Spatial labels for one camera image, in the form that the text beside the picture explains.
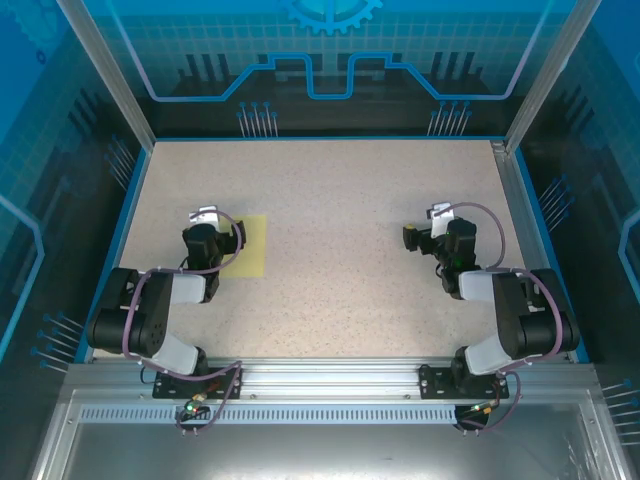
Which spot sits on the yellow paper sheet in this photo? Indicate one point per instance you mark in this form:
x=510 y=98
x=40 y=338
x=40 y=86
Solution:
x=252 y=250

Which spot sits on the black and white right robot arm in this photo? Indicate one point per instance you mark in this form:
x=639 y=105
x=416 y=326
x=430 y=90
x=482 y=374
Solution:
x=520 y=320

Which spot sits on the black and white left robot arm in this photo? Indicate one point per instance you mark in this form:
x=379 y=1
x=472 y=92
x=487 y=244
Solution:
x=150 y=310

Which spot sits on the steel sheet tray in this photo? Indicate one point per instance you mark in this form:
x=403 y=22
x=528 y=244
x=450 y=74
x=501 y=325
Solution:
x=325 y=450

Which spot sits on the blue table border trim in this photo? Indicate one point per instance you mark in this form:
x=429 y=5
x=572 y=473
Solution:
x=125 y=225

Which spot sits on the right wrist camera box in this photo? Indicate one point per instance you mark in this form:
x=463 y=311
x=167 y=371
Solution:
x=442 y=217

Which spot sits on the aluminium side rail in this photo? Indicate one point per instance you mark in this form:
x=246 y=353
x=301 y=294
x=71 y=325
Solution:
x=525 y=225

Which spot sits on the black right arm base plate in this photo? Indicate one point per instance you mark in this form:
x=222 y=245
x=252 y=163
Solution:
x=435 y=382

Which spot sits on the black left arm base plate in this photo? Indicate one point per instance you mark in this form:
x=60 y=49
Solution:
x=162 y=390

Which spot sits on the aluminium mounting rail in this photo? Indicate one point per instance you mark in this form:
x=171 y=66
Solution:
x=325 y=380

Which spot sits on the aluminium frame post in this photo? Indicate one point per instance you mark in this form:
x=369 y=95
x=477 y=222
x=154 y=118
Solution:
x=120 y=75
x=545 y=75

